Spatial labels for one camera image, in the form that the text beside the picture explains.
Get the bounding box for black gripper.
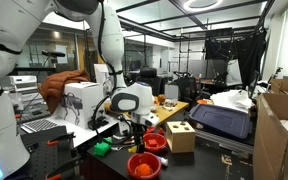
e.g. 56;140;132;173
129;124;146;154

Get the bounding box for large red plastic bowl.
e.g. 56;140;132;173
126;151;163;180

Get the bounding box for orange yellow toy fruit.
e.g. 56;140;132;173
135;163;153;177

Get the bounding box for green plastic toy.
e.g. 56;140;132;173
93;136;113;158

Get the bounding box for orange bowl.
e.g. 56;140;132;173
196;98;213;105

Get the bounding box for white blue toothpaste tube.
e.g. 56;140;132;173
157;155;169;167

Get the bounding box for wooden shape sorter box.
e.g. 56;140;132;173
165;120;197;154

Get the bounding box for yellow wooden desk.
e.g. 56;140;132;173
103;99;190;127

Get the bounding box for black controller device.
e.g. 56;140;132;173
87;114;110;131

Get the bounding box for glass jar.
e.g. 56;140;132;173
163;98;178;111

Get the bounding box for grey box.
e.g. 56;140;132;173
163;83;180;100

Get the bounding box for black office chair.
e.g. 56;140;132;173
135;67;163;96

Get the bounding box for white box with robot dog print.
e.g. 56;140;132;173
55;81;106;130

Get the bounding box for black mesh chair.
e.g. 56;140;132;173
175;76;198;104

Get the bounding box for black clamp with orange trigger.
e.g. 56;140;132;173
44;155;83;180
46;132;77;147

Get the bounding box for white monitor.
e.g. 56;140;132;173
93;63;113;96

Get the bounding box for blue plastic bin lid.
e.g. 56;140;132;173
188;103;253;139

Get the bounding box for black perforated board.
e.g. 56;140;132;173
18;125;82;180

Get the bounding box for grey computer keyboard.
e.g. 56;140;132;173
20;118;60;134

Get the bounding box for brown puffer jacket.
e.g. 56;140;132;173
38;69;91;114

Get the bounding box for white plastic bag pile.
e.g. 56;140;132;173
210;89;255;113

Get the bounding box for white printer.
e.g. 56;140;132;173
9;75;40;101

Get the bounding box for large cardboard box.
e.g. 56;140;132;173
252;92;288;180

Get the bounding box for black curtain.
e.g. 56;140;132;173
204;28;268;89

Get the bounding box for small cardboard box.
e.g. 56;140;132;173
270;78;288;95

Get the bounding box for pliers with orange black handles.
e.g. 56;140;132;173
118;139;135;146

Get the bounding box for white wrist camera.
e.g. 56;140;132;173
132;112;161;128

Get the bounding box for black camera on stand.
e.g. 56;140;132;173
41;49;67;58

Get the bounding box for ring ceiling light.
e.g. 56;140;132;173
182;0;224;13

